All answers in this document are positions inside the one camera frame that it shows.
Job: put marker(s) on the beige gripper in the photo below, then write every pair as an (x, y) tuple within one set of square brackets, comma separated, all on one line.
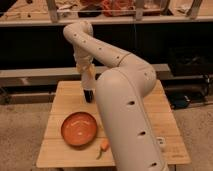
[(87, 76)]

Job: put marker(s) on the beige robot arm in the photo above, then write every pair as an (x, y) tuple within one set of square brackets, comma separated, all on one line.
[(119, 93)]

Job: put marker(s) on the black eraser block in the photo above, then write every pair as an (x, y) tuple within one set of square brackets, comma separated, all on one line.
[(89, 96)]

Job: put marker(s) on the orange ceramic bowl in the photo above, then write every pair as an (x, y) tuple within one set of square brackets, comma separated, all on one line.
[(79, 129)]

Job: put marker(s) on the wooden table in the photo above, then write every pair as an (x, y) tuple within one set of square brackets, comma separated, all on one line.
[(69, 98)]

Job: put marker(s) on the low wooden bench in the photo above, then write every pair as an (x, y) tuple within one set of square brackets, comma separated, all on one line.
[(36, 77)]

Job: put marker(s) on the orange toy carrot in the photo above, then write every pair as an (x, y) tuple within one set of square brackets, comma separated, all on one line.
[(103, 147)]

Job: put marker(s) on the wooden shelf with clutter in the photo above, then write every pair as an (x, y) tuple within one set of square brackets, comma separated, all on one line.
[(101, 12)]

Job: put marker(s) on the white plastic bottle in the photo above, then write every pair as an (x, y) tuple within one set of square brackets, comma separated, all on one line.
[(161, 141)]

